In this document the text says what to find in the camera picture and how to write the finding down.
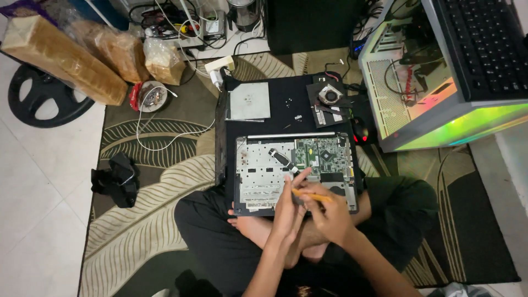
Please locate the red packet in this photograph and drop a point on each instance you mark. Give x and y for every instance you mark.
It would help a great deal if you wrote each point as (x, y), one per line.
(134, 97)

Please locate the small bagged bread loaf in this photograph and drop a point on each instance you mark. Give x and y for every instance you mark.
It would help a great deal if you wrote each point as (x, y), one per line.
(164, 62)

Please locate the person's crossed legs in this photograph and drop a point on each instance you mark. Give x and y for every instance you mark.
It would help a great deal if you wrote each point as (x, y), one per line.
(214, 239)

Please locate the round metal tin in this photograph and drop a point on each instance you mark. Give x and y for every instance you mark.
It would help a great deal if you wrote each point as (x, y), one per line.
(153, 98)

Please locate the black cylindrical tool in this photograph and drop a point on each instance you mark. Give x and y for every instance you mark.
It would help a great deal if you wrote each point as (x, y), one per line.
(282, 160)

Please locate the bare hard drive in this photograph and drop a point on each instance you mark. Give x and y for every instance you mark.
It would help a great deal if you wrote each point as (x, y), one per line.
(213, 25)

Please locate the leaf pattern rug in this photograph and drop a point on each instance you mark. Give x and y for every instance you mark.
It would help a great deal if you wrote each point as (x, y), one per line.
(165, 198)

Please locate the opened laptop base with motherboard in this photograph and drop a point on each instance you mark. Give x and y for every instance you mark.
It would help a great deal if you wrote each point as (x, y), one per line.
(264, 173)

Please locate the black work mat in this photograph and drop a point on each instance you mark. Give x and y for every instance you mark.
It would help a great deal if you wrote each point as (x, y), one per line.
(284, 88)

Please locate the person's right fingers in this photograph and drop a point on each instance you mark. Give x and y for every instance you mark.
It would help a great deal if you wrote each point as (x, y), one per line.
(313, 206)

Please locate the steel kettle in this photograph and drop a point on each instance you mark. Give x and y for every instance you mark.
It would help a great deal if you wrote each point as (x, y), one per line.
(243, 14)

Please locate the white glass computer case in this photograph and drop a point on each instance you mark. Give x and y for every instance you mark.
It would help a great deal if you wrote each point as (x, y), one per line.
(416, 107)

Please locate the person's left fingers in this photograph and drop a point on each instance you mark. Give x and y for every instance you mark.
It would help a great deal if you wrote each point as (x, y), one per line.
(298, 183)

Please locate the person's left hand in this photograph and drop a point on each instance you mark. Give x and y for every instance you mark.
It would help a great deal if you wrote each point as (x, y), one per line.
(284, 218)

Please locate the black laptop cover panel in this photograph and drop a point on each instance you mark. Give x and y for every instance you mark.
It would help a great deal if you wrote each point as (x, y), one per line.
(326, 117)

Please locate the grey cloth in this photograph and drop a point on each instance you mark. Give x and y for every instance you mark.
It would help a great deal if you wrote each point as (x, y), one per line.
(458, 291)

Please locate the white power strip with adapter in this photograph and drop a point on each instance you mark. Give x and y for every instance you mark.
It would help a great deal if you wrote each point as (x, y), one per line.
(218, 66)

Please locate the black crumpled pouch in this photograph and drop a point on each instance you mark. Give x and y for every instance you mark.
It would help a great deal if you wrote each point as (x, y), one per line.
(119, 181)

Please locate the long bagged bread loaf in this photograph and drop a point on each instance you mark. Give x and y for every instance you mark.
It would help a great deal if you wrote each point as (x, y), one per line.
(62, 62)

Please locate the black box cabinet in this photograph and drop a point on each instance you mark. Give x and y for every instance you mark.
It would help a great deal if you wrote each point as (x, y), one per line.
(313, 24)

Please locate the black keyboard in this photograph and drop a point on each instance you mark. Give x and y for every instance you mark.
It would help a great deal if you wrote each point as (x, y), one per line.
(486, 49)

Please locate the medium bagged bread loaf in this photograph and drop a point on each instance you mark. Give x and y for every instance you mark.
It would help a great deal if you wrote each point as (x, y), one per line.
(115, 49)

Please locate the black round wheel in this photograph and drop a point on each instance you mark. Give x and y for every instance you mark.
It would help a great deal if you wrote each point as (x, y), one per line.
(29, 107)

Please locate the silver metal drive plate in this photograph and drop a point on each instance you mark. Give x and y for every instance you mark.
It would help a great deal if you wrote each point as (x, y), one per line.
(249, 101)

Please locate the black computer mouse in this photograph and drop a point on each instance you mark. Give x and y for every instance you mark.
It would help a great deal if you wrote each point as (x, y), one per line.
(361, 132)

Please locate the person's right hand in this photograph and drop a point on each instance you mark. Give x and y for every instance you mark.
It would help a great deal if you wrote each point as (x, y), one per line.
(332, 222)

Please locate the laptop cooling fan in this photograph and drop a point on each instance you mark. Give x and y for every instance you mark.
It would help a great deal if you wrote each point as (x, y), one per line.
(330, 95)

